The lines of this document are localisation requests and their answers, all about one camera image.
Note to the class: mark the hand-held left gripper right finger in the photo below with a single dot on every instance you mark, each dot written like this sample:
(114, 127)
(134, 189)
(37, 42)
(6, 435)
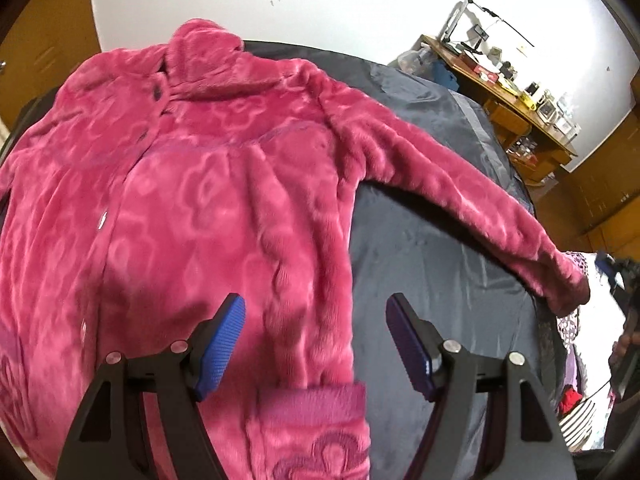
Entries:
(407, 345)

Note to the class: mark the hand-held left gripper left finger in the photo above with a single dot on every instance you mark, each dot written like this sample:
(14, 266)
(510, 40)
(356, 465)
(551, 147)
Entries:
(222, 345)

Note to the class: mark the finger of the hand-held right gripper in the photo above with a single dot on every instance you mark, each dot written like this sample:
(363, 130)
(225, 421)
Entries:
(609, 269)

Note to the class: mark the pink fleece robe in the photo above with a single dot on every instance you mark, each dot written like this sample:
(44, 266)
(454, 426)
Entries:
(200, 185)

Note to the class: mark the purple dotted cloth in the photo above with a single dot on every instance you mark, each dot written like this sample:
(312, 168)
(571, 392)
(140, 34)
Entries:
(572, 320)

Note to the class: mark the dark grey bed cover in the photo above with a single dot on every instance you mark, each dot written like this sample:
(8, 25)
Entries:
(425, 240)

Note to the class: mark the red cloth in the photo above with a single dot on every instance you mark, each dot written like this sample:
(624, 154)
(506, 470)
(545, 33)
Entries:
(570, 400)

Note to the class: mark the striped cloth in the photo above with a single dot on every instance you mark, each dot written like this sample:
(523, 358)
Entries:
(585, 422)

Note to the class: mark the wooden desk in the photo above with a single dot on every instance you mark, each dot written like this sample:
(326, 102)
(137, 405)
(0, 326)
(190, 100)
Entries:
(505, 105)

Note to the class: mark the blue box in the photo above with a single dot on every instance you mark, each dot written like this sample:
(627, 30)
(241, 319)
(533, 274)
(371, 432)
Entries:
(445, 76)

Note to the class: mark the clear plastic bag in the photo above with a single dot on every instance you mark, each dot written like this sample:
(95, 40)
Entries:
(415, 60)

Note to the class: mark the wooden door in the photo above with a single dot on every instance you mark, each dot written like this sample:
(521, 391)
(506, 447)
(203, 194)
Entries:
(40, 50)

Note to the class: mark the metal frame stand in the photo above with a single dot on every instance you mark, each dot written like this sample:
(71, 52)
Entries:
(470, 25)

